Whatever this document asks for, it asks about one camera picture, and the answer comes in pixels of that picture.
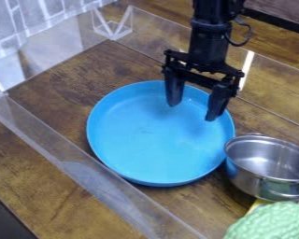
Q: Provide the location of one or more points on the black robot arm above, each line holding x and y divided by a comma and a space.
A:
218, 11

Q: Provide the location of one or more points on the green knitted cloth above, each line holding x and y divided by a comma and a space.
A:
273, 221

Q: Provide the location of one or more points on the clear acrylic enclosure wall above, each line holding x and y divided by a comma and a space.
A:
67, 52

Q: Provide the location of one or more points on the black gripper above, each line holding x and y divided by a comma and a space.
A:
202, 66

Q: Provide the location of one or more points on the yellow object under cloth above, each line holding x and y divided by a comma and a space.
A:
257, 204

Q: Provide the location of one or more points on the blue round plastic tray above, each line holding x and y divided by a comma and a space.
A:
158, 145

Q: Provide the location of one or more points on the small stainless steel pot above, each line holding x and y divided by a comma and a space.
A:
262, 167

